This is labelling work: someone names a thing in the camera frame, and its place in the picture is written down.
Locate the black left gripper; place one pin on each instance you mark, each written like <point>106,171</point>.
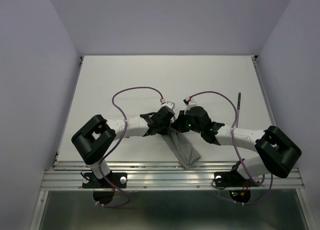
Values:
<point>164,131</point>

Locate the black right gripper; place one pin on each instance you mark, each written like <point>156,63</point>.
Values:
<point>178,123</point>

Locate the grey cloth napkin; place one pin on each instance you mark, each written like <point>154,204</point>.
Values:
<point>182,148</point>

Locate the black handled knife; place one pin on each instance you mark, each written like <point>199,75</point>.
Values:
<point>238,108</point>

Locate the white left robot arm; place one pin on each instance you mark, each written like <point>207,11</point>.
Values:
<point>94,138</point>

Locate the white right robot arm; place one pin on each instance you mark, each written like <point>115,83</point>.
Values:
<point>277,153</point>

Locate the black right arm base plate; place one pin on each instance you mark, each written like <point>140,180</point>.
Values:
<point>231,179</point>

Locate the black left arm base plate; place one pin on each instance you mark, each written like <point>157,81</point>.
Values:
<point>90,181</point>

